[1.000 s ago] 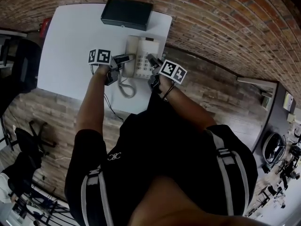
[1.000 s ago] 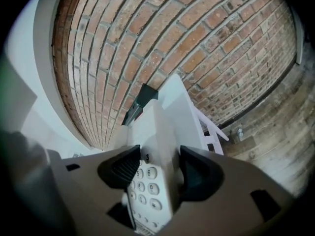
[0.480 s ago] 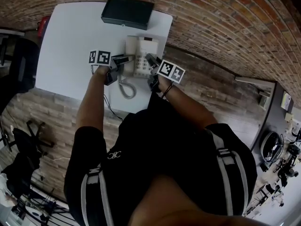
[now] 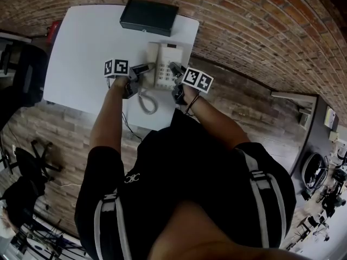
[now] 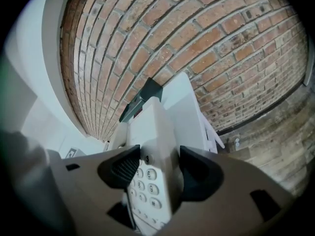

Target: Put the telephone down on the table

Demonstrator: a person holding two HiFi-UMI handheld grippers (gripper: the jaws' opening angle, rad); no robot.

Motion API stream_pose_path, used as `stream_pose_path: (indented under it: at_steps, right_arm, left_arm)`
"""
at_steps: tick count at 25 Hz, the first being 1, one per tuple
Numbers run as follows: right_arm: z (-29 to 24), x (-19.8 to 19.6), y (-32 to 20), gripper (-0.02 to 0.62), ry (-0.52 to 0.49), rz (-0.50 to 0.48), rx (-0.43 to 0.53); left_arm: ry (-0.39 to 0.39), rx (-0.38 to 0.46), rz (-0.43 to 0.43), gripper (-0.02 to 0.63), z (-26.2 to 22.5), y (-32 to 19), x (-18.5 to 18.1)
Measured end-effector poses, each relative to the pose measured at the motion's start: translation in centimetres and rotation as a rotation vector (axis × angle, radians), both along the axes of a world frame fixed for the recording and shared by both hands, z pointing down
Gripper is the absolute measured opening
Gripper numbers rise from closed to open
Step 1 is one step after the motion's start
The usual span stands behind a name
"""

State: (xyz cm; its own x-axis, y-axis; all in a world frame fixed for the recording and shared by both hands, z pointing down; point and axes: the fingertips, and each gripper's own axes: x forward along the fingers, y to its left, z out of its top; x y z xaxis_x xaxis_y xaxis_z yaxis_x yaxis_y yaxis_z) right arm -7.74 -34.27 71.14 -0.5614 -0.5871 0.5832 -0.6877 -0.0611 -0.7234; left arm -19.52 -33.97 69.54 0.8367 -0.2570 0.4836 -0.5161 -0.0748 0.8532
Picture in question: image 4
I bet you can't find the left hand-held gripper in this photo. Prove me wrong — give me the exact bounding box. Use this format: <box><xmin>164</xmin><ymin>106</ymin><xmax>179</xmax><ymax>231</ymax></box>
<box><xmin>104</xmin><ymin>58</ymin><xmax>151</xmax><ymax>100</ymax></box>

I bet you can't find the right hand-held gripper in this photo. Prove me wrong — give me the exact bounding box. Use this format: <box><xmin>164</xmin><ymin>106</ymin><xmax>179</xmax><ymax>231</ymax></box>
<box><xmin>168</xmin><ymin>62</ymin><xmax>214</xmax><ymax>106</ymax></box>

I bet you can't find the beige telephone handset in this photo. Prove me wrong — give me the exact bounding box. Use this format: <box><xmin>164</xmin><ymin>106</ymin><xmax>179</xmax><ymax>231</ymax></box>
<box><xmin>147</xmin><ymin>42</ymin><xmax>160</xmax><ymax>88</ymax></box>

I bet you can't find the beige telephone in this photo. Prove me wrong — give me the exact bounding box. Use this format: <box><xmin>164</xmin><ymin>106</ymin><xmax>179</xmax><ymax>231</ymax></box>
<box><xmin>146</xmin><ymin>41</ymin><xmax>183</xmax><ymax>89</ymax></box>

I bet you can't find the person's right forearm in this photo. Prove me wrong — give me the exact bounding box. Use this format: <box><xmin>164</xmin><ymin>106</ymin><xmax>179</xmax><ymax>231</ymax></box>
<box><xmin>184</xmin><ymin>90</ymin><xmax>252</xmax><ymax>151</ymax></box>

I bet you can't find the person's left forearm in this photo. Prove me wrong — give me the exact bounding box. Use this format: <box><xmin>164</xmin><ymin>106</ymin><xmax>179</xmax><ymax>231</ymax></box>
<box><xmin>88</xmin><ymin>76</ymin><xmax>131</xmax><ymax>157</ymax></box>

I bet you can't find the black flat box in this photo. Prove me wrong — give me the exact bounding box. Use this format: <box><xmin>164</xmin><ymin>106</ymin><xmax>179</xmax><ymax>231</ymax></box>
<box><xmin>119</xmin><ymin>0</ymin><xmax>179</xmax><ymax>37</ymax></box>

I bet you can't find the white table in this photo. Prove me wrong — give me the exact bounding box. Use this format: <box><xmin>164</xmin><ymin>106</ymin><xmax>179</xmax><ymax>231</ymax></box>
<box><xmin>42</xmin><ymin>4</ymin><xmax>201</xmax><ymax>132</ymax></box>

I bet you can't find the red canister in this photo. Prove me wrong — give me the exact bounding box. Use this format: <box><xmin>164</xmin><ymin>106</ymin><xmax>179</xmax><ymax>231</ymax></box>
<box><xmin>46</xmin><ymin>20</ymin><xmax>62</xmax><ymax>46</ymax></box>

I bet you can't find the person's black shirt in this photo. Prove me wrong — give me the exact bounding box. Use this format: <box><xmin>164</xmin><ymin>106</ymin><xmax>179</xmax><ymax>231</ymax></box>
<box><xmin>74</xmin><ymin>108</ymin><xmax>298</xmax><ymax>260</ymax></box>

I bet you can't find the black office chair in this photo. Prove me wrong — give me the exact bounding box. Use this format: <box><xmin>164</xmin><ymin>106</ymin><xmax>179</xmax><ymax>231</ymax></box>
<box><xmin>0</xmin><ymin>43</ymin><xmax>50</xmax><ymax>111</ymax></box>

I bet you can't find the black swivel chair base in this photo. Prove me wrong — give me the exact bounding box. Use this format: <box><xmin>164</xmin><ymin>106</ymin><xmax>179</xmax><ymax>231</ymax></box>
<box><xmin>15</xmin><ymin>139</ymin><xmax>63</xmax><ymax>183</ymax></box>

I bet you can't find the dark grey desk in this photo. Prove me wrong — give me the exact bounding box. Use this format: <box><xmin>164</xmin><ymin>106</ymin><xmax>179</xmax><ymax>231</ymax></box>
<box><xmin>271</xmin><ymin>90</ymin><xmax>342</xmax><ymax>177</ymax></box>

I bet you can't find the yellowish paper sheet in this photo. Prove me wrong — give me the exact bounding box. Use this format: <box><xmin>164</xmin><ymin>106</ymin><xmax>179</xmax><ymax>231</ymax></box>
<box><xmin>324</xmin><ymin>106</ymin><xmax>337</xmax><ymax>128</ymax></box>

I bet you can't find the person's head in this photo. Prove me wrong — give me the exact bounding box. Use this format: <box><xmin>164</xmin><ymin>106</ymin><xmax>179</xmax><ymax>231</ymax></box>
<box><xmin>150</xmin><ymin>200</ymin><xmax>320</xmax><ymax>260</ymax></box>

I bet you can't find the black and white backpack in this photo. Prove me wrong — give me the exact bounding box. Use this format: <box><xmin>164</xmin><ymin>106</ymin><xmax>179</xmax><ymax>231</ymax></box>
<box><xmin>300</xmin><ymin>152</ymin><xmax>330</xmax><ymax>198</ymax></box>

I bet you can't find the black cord bracelet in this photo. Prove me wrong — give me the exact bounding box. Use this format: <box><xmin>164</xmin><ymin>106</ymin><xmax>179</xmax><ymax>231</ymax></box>
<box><xmin>185</xmin><ymin>93</ymin><xmax>201</xmax><ymax>116</ymax></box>

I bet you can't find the coiled telephone cord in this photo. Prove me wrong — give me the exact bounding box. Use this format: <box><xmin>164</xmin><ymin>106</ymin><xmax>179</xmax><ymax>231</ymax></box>
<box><xmin>137</xmin><ymin>87</ymin><xmax>159</xmax><ymax>116</ymax></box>

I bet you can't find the thin black cable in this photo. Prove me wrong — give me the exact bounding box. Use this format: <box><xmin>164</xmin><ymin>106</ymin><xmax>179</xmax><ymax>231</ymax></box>
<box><xmin>120</xmin><ymin>109</ymin><xmax>143</xmax><ymax>143</ymax></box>

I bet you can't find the grey backpack strap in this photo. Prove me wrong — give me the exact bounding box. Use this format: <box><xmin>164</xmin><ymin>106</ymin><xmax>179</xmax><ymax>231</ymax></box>
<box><xmin>238</xmin><ymin>147</ymin><xmax>288</xmax><ymax>249</ymax></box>
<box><xmin>93</xmin><ymin>191</ymin><xmax>133</xmax><ymax>260</ymax></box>

